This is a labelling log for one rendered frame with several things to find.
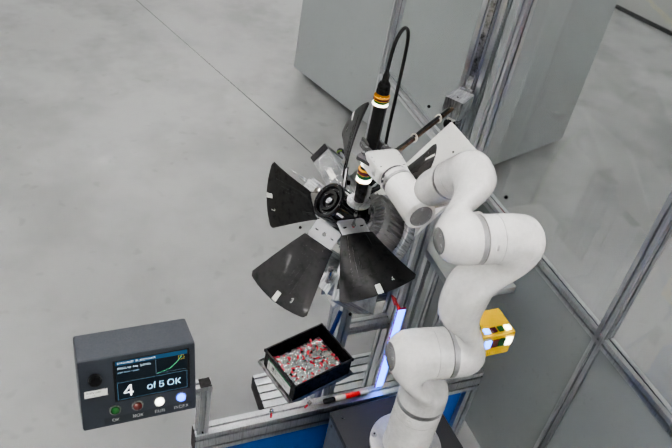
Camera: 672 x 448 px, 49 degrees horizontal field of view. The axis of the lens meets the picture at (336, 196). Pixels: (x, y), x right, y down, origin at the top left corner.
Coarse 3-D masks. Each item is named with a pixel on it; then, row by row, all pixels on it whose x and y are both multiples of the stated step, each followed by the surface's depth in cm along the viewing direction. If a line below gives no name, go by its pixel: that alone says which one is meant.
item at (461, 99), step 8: (456, 88) 258; (464, 88) 258; (448, 96) 253; (456, 96) 254; (464, 96) 255; (472, 96) 256; (448, 104) 254; (456, 104) 252; (464, 104) 251; (456, 112) 253; (464, 112) 255; (456, 120) 255
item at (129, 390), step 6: (120, 384) 167; (126, 384) 167; (132, 384) 168; (138, 384) 168; (120, 390) 167; (126, 390) 168; (132, 390) 168; (138, 390) 169; (120, 396) 168; (126, 396) 168; (132, 396) 169; (138, 396) 170
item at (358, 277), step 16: (352, 240) 219; (368, 240) 219; (352, 256) 214; (368, 256) 215; (384, 256) 215; (352, 272) 211; (368, 272) 211; (384, 272) 211; (400, 272) 211; (352, 288) 208; (368, 288) 208; (384, 288) 207
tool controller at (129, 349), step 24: (96, 336) 170; (120, 336) 170; (144, 336) 171; (168, 336) 171; (96, 360) 162; (120, 360) 164; (144, 360) 167; (168, 360) 169; (192, 360) 172; (96, 384) 163; (144, 384) 169; (168, 384) 172; (192, 384) 174; (96, 408) 167; (144, 408) 172; (168, 408) 174
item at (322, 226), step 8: (320, 224) 230; (328, 224) 230; (312, 232) 230; (320, 232) 230; (328, 232) 230; (336, 232) 230; (320, 240) 230; (328, 240) 230; (336, 240) 230; (328, 248) 230
